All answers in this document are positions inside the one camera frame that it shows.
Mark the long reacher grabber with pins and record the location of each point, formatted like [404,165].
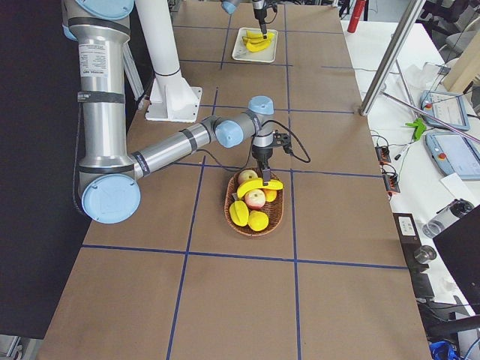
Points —
[430,116]

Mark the orange yellow mango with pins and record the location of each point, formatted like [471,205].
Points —
[270,195]

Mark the yellow banana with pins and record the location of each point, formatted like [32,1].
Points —
[254,41]
[258,183]
[259,47]
[255,35]

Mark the yellow star fruit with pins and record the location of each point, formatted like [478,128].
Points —
[239,213]

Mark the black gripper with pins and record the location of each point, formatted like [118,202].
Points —
[261,154]
[258,9]

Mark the teach pendant far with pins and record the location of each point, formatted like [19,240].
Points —
[449,107]

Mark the white bear tray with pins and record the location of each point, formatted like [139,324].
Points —
[240,53]

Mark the teach pendant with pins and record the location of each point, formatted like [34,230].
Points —
[449,107]
[453,153]

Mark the orange circuit board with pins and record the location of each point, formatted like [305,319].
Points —
[391,183]
[383,154]

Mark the aluminium frame post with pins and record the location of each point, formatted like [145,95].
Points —
[395,45]

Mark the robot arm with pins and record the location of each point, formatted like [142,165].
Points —
[108,174]
[230,6]

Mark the green clip tool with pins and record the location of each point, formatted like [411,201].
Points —
[419,128]

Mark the red cylinder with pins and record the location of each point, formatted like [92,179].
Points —
[356,15]

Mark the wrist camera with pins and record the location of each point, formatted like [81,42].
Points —
[282,140]

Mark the brown wicker basket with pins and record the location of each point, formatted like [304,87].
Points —
[274,210]

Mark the pale pink apple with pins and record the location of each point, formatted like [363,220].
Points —
[246,175]

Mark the teach pendant near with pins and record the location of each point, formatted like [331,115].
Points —
[453,153]

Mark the black monitor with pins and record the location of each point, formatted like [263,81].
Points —
[458,246]

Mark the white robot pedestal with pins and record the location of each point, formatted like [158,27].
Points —
[172,99]

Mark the metal cup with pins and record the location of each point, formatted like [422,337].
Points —
[424,254]

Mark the yellow lemon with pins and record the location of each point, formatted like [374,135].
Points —
[258,220]

